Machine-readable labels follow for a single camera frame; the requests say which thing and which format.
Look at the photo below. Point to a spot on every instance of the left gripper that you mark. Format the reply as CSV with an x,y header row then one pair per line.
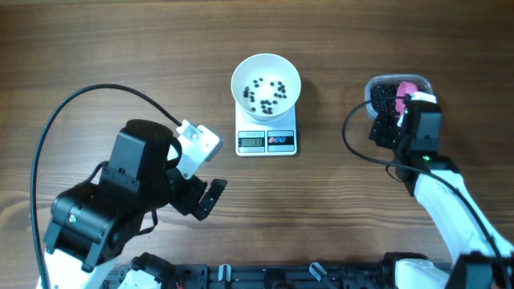
x,y
189,201

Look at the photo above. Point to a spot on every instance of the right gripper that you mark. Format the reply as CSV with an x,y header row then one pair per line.
x,y
382,128

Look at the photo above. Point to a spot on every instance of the pink measuring scoop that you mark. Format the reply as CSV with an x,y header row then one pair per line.
x,y
404,90

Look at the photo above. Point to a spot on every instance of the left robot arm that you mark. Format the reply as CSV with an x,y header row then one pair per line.
x,y
150,167

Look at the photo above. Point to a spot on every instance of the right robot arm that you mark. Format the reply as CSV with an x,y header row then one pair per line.
x,y
480,256

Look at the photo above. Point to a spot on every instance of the white digital kitchen scale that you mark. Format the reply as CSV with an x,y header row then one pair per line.
x,y
270,138

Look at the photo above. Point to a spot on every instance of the black beans in bowl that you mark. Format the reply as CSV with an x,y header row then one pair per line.
x,y
265,97

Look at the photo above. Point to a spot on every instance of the white bowl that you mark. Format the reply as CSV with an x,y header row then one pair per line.
x,y
268,66

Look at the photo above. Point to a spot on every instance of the clear plastic container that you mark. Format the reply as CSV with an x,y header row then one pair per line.
x,y
423,84

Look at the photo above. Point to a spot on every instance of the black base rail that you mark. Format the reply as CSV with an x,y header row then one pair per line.
x,y
225,276

